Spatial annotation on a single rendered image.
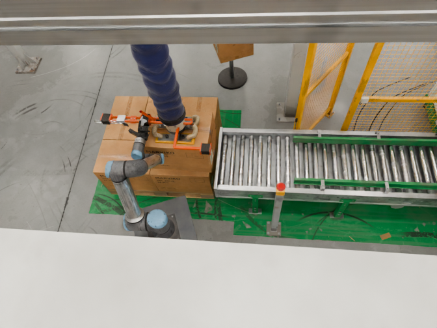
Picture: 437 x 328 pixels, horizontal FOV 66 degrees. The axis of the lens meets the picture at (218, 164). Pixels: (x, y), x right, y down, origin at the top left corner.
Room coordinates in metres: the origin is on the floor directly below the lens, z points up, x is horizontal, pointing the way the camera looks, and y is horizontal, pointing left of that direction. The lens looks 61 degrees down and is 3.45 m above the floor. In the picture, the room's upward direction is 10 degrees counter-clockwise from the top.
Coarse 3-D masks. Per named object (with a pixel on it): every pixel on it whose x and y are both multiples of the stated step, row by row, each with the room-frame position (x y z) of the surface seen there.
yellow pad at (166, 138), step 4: (164, 136) 1.69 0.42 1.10; (168, 136) 1.69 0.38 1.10; (180, 136) 1.66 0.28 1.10; (184, 136) 1.64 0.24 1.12; (156, 140) 1.67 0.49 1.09; (160, 140) 1.66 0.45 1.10; (164, 140) 1.65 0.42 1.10; (168, 140) 1.65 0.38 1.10; (172, 140) 1.64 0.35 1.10; (180, 140) 1.62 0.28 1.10; (184, 140) 1.62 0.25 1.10; (188, 140) 1.61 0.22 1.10; (192, 140) 1.60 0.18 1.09
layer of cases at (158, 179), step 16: (128, 96) 2.73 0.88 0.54; (144, 96) 2.69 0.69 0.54; (112, 112) 2.54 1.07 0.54; (128, 112) 2.50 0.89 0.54; (144, 112) 2.46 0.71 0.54; (112, 128) 2.32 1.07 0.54; (128, 128) 2.28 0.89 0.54; (112, 144) 2.10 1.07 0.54; (128, 144) 2.07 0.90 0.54; (96, 160) 1.94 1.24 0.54; (112, 160) 1.91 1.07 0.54; (144, 176) 1.68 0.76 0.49; (160, 176) 1.64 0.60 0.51; (176, 176) 1.60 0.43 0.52; (192, 176) 1.56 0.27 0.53; (208, 176) 1.52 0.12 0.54; (192, 192) 1.57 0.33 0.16; (208, 192) 1.53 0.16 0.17
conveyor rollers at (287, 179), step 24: (240, 144) 1.83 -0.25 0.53; (288, 144) 1.71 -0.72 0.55; (312, 144) 1.67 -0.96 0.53; (360, 144) 1.57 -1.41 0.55; (240, 168) 1.55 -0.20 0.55; (288, 168) 1.46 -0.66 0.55; (336, 168) 1.36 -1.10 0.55; (384, 168) 1.28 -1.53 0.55; (432, 168) 1.20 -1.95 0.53; (408, 192) 1.00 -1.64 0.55; (432, 192) 0.96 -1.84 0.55
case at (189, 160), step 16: (192, 112) 1.92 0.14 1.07; (208, 112) 1.88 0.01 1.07; (160, 128) 1.80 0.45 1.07; (208, 128) 1.71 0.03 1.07; (160, 144) 1.63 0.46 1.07; (176, 144) 1.60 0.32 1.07; (192, 144) 1.57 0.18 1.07; (176, 160) 1.57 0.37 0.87; (192, 160) 1.53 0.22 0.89; (208, 160) 1.49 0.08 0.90
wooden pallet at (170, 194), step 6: (114, 192) 1.79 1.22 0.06; (138, 192) 1.76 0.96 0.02; (144, 192) 1.75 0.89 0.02; (150, 192) 1.73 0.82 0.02; (156, 192) 1.67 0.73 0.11; (162, 192) 1.66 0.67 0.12; (168, 192) 1.64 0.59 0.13; (174, 192) 1.62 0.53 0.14; (180, 192) 1.61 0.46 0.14; (186, 192) 1.59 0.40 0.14; (210, 198) 1.53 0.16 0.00
